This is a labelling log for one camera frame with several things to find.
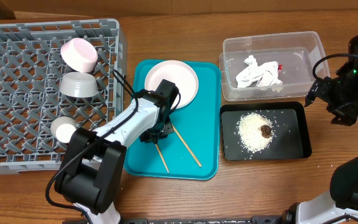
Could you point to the teal serving tray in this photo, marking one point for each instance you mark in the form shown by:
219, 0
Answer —
198, 124

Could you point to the white cup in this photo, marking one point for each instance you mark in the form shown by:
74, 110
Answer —
63, 128

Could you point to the black plastic tray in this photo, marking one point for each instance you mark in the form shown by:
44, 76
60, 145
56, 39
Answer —
292, 138

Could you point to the grey bowl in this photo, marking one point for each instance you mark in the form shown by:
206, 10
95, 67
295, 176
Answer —
78, 84

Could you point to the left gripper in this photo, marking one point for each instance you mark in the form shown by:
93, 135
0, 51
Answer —
150, 137

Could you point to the white napkin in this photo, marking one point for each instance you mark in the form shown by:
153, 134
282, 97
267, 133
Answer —
261, 75

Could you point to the white rice pile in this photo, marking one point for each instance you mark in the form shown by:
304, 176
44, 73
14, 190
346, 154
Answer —
248, 130

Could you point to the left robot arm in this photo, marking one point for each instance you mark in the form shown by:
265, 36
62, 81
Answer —
90, 173

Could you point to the brown food scrap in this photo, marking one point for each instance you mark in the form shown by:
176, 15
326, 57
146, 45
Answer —
266, 131

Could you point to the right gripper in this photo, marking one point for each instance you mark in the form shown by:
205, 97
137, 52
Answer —
327, 96

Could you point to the clear plastic bin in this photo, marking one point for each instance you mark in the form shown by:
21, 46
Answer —
295, 52

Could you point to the large white plate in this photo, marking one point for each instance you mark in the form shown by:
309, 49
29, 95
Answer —
177, 72

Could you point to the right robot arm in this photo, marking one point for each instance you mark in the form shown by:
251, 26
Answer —
340, 202

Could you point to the wooden chopstick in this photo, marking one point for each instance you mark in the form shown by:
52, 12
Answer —
161, 157
187, 146

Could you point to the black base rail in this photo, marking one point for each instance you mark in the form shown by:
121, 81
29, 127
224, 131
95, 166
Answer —
252, 220

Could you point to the grey plastic dish rack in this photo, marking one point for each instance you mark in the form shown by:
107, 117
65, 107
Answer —
31, 69

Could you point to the pink bowl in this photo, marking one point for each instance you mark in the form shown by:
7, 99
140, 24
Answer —
79, 54

